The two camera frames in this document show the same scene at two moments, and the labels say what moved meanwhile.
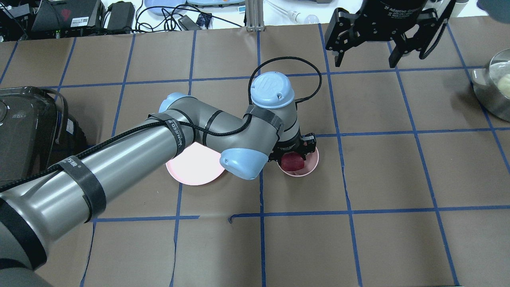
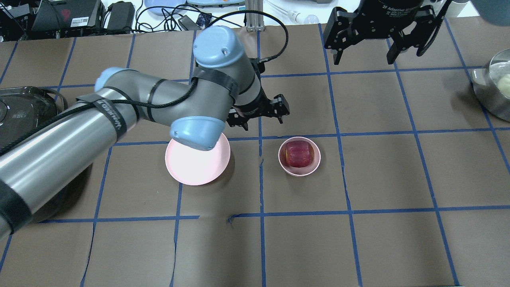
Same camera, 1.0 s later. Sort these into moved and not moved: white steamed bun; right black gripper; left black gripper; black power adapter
Moved: left black gripper
Not moved: white steamed bun; right black gripper; black power adapter
